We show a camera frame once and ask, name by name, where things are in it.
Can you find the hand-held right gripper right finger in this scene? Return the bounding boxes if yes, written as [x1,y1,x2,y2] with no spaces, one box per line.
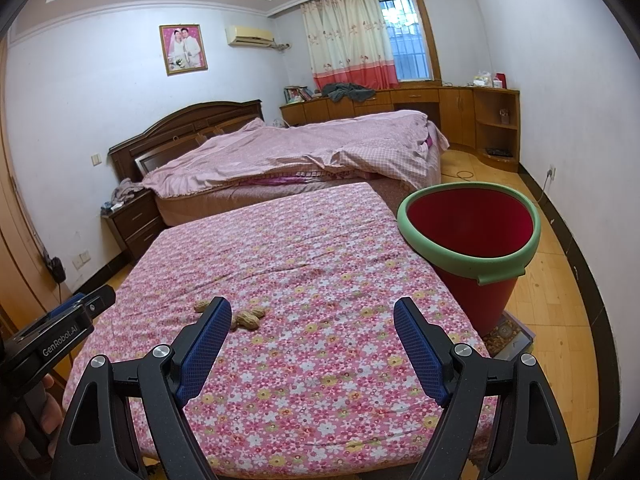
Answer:
[392,297,581,480]

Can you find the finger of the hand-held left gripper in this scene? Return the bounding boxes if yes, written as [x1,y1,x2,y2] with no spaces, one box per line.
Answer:
[50,284,117,322]

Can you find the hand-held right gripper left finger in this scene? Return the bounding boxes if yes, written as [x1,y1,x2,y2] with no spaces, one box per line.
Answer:
[50,296,233,480]

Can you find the red bucket with green rim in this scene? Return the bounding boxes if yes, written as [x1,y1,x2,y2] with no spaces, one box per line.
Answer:
[396,183,542,337]

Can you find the person's left hand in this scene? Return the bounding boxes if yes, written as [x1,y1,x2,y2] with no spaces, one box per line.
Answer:
[2,407,31,458]

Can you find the dark wooden nightstand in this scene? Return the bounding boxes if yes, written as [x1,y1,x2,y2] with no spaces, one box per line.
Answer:
[101,190,166,263]

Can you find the patterned cardboard box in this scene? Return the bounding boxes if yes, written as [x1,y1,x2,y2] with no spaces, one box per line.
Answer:
[482,310,536,361]

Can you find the pile of clothes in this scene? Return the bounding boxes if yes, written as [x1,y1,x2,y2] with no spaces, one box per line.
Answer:
[102,177,146,211]

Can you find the pink floral blanket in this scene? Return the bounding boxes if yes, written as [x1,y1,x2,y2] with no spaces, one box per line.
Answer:
[62,181,501,466]

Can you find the dark wooden bed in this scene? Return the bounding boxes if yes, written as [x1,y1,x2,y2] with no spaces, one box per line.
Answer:
[108,100,451,228]

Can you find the pink checked duvet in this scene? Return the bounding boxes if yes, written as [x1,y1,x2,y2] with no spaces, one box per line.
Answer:
[141,109,451,200]

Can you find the light wooden cabinet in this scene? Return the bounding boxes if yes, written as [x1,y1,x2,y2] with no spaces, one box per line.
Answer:
[279,86,521,173]

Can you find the framed wedding photo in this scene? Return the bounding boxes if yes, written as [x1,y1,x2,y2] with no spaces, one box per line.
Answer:
[159,23,208,77]

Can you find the grey clothes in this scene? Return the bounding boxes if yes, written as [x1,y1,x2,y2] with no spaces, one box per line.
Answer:
[320,81,376,103]

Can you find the white air conditioner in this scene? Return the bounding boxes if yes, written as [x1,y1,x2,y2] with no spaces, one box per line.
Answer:
[225,25,276,48]

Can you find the barred window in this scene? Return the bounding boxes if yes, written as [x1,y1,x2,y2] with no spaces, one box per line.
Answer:
[375,0,442,83]

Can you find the cream and red curtain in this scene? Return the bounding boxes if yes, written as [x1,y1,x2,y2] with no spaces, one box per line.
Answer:
[300,0,401,92]

